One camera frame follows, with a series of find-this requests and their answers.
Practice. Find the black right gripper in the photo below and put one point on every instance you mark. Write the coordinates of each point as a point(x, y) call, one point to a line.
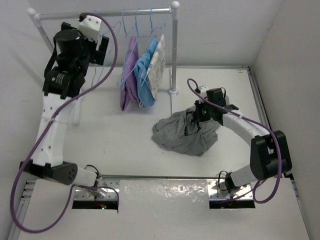
point(200, 117)

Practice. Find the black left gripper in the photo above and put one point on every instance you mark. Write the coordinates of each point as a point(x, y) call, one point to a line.
point(92, 44)

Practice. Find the grey t shirt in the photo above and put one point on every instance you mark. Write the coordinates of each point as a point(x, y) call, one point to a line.
point(181, 133)

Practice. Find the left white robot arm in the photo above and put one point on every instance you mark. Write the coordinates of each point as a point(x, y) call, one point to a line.
point(47, 160)

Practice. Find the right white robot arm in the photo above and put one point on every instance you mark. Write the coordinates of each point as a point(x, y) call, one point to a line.
point(269, 151)

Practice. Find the blue garment on hanger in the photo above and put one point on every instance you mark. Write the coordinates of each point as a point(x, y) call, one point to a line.
point(140, 71)

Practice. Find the white patterned garment on hanger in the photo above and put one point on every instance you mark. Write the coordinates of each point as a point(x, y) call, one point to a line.
point(156, 67)

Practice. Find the purple garment on hanger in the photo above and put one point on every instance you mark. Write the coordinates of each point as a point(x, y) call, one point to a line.
point(128, 83)

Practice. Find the white clothes rack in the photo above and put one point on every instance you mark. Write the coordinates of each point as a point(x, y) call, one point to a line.
point(140, 12)

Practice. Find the white foam front board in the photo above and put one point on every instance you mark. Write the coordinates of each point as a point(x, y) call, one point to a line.
point(163, 210)

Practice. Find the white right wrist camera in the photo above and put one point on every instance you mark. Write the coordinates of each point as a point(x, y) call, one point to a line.
point(202, 90)

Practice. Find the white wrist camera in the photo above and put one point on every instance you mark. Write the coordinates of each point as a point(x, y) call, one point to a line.
point(90, 27)
point(202, 90)

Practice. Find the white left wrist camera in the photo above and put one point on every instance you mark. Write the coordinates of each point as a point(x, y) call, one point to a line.
point(90, 27)

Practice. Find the empty light blue wire hanger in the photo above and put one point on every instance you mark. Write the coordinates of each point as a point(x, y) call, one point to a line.
point(99, 69)

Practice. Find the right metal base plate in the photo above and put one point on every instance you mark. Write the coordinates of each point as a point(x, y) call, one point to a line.
point(216, 194)

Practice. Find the metal base plate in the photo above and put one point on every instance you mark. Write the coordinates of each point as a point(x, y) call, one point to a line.
point(216, 194)
point(107, 191)

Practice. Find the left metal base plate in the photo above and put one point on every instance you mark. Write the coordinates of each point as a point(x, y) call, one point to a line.
point(107, 191)

